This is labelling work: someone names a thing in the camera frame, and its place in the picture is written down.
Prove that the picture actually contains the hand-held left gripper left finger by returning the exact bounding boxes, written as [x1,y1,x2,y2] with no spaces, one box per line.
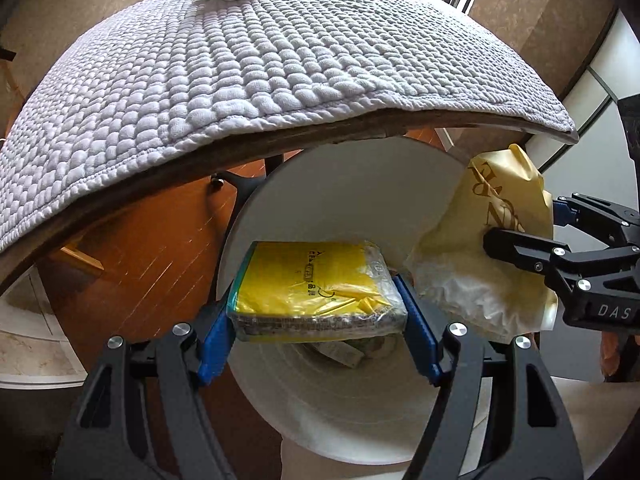
[52,302,238,480]

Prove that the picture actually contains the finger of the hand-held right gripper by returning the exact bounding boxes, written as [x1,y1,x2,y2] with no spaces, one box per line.
[552,192,640,251]
[482,227,640,293]

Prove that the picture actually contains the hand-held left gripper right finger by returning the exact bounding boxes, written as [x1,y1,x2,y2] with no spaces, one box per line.
[392,272,583,480]

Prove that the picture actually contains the cream plastic bag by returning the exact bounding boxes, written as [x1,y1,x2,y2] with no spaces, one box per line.
[405,144,558,343]

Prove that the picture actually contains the yellow plastic packet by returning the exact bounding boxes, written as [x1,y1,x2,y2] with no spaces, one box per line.
[226,240,407,343]

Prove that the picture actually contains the white round bin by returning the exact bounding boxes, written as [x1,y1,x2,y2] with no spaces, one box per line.
[216,137,556,466]

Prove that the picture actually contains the person's right hand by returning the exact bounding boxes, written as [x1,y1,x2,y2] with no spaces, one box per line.
[599,332,633,383]

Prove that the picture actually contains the white panelled door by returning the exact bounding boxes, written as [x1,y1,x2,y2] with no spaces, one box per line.
[525,10,640,201]

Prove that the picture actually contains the person's beige pants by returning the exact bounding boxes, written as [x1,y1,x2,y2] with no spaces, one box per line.
[480,375,636,480]

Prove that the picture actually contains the black office chair base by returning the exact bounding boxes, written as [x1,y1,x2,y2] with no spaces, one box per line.
[210,157,283,211]

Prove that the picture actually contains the white cabinet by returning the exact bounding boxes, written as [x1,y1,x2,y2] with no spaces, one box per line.
[0,265,91,391]

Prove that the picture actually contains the wooden table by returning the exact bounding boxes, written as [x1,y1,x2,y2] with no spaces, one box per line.
[0,107,581,296]

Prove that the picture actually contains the grey quilted mat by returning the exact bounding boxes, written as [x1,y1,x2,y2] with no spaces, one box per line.
[0,0,576,253]

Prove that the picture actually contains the light wooden frame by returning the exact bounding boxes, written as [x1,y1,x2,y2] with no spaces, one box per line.
[60,242,106,273]

